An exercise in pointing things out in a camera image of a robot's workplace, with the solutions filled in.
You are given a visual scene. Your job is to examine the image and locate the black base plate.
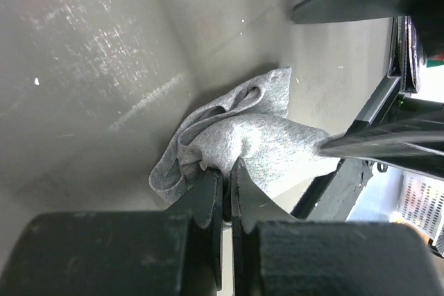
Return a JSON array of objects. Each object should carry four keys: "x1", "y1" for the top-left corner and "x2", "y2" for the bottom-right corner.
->
[{"x1": 291, "y1": 159, "x2": 373, "y2": 221}]

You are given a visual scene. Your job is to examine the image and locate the grey underwear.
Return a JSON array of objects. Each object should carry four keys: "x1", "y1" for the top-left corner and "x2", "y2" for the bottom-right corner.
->
[{"x1": 148, "y1": 67, "x2": 339, "y2": 204}]

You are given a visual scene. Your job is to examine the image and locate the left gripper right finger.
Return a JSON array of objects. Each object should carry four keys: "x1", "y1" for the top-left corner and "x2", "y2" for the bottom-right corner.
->
[{"x1": 230, "y1": 158, "x2": 298, "y2": 295}]

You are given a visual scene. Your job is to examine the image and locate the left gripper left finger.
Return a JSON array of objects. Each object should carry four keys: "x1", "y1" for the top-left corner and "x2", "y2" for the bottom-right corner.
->
[{"x1": 162, "y1": 169, "x2": 223, "y2": 291}]

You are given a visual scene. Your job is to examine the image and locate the white slotted cable duct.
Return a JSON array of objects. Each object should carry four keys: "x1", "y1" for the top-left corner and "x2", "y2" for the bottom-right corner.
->
[{"x1": 398, "y1": 171, "x2": 443, "y2": 257}]

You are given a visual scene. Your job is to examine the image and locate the teal folder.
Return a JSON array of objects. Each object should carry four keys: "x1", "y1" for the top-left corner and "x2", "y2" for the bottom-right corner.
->
[{"x1": 426, "y1": 57, "x2": 444, "y2": 68}]

